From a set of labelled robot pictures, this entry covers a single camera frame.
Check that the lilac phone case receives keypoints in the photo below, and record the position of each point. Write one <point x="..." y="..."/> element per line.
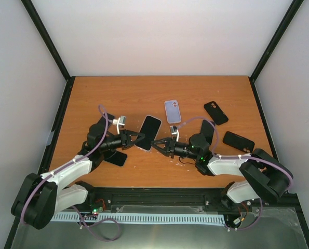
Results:
<point x="172" y="111"/>

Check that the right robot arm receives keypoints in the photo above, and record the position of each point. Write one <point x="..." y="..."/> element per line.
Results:
<point x="264" y="177"/>

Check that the small circuit board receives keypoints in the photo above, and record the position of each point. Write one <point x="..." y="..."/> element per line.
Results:
<point x="97" y="207"/>

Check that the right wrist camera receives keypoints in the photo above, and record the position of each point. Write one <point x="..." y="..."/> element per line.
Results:
<point x="174" y="132"/>

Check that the black phone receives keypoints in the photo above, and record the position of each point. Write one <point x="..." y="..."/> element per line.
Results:
<point x="102" y="120"/>
<point x="207" y="130"/>
<point x="238" y="142"/>
<point x="116" y="158"/>
<point x="149" y="132"/>

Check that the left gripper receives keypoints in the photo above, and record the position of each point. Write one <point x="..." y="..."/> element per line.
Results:
<point x="128" y="139"/>

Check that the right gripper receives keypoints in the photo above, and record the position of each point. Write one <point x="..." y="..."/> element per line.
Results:
<point x="170" y="146"/>

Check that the left black frame post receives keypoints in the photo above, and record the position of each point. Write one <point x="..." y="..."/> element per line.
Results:
<point x="37" y="21"/>

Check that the black phone case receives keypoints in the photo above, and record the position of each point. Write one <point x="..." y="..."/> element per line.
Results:
<point x="216" y="113"/>

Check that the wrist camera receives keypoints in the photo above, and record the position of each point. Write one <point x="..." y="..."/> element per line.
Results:
<point x="120" y="122"/>
<point x="174" y="132"/>

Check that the black frame post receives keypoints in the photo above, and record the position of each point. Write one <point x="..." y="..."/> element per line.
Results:
<point x="37" y="21"/>
<point x="281" y="29"/>

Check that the light blue cable duct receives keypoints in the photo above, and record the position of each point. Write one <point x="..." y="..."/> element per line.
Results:
<point x="157" y="219"/>

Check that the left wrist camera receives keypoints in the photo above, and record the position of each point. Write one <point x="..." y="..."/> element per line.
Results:
<point x="120" y="122"/>

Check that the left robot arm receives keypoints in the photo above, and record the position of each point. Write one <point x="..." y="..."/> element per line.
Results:
<point x="41" y="196"/>

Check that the black aluminium front rail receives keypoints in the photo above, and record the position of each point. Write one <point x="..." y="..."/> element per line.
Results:
<point x="210" y="199"/>

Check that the right black frame post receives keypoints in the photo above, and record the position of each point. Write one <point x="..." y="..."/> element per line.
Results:
<point x="281" y="29"/>

